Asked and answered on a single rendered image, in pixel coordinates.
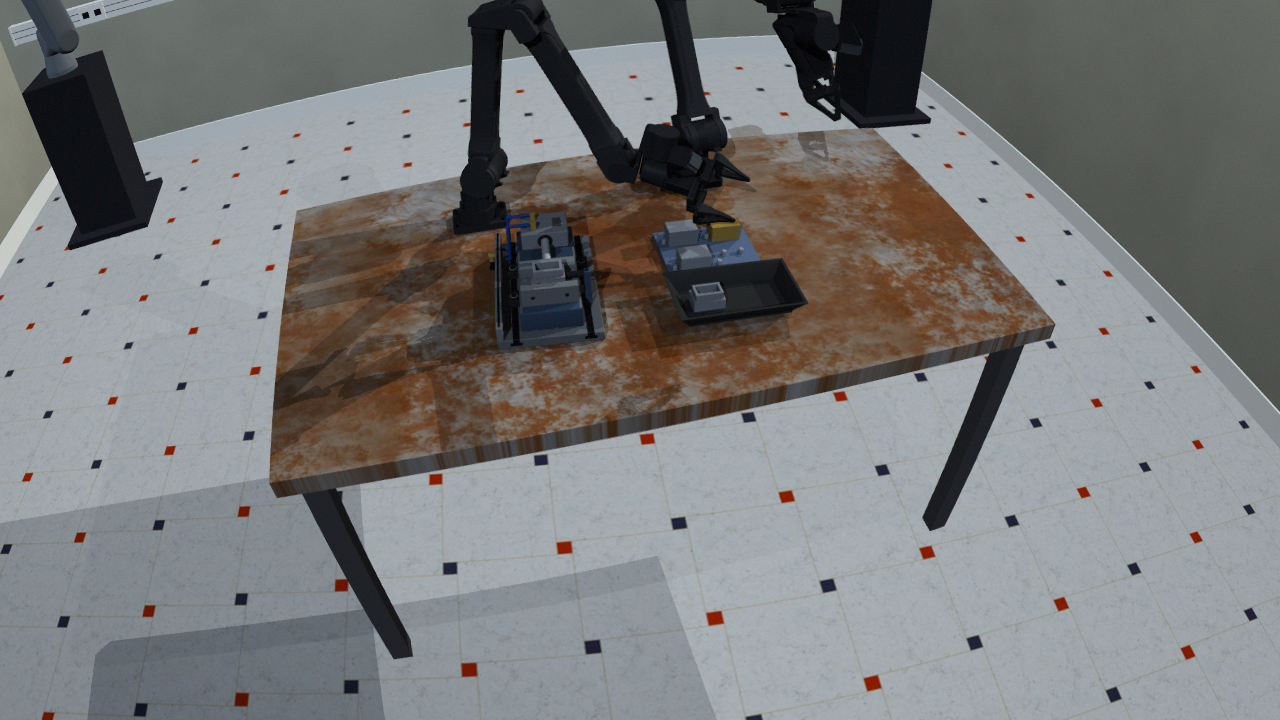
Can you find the yellow block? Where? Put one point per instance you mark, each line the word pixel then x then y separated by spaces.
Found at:
pixel 723 231

